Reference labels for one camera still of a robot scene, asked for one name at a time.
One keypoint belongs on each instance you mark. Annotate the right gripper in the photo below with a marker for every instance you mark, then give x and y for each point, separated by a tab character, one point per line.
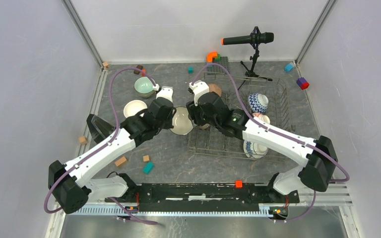
193	111

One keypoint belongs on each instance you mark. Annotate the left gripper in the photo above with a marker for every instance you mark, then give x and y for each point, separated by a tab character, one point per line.
169	124

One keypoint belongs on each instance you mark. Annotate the pink speckled bowl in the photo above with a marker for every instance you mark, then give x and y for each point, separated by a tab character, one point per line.
215	88

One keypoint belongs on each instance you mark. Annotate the teal and white bowl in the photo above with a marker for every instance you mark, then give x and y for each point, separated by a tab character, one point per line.
182	124

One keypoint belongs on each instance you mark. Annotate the orange bowl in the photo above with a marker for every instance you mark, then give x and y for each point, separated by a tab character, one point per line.
133	107

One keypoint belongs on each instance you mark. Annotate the mint green flower bowl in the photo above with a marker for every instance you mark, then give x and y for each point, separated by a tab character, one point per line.
144	87

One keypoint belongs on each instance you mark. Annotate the red and white bowl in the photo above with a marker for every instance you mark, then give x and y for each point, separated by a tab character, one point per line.
262	117

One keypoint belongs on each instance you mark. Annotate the dark brown patterned bowl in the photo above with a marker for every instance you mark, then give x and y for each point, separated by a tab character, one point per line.
205	126

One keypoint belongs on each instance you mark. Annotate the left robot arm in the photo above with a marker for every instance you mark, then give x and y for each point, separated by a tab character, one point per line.
69	183

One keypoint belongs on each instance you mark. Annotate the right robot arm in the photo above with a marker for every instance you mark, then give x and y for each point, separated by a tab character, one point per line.
316	158

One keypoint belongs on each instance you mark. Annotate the grey building block baseplate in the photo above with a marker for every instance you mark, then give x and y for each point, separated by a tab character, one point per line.
214	69

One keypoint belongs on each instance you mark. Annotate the blue zigzag pattern bowl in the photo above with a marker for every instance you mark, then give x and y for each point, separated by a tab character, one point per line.
258	103

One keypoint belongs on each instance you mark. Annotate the brown block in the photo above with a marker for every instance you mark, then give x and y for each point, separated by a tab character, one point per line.
138	69

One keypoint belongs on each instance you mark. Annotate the orange curved block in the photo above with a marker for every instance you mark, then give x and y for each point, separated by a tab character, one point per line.
211	57

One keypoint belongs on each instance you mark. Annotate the black microphone tripod stand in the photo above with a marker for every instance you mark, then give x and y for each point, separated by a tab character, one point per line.
253	64

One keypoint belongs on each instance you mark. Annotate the teal block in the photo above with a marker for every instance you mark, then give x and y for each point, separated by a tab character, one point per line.
148	168

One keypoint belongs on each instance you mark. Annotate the blue floral white bowl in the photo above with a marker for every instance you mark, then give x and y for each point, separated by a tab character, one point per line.
254	150

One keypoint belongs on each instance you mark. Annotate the tan wooden brick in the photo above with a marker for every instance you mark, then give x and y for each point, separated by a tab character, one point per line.
121	161

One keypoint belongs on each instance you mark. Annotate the black clear-top box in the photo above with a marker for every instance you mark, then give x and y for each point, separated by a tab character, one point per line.
99	128

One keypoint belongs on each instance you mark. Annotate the small orange cube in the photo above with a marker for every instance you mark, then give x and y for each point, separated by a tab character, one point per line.
238	184

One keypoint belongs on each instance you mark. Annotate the light blue block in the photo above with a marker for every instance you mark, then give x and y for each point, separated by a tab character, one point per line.
289	67

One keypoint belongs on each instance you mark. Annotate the black microphone orange tip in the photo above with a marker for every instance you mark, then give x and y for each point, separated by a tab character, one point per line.
265	38

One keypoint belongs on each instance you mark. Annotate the purple and red block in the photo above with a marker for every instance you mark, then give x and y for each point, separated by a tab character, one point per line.
302	83

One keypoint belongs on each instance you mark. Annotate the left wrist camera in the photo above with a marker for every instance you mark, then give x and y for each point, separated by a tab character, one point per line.
165	92

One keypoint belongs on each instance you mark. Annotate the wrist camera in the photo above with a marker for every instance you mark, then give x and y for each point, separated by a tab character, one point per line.
198	89
165	92

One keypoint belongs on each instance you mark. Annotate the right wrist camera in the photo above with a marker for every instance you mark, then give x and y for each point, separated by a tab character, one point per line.
198	89

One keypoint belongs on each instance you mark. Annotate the grey wire dish rack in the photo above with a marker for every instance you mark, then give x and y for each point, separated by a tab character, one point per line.
235	91

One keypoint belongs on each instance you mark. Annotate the wooden cube at wall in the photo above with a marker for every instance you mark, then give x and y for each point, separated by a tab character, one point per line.
83	140

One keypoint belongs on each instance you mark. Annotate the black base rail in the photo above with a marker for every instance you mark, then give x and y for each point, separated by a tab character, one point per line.
204	197

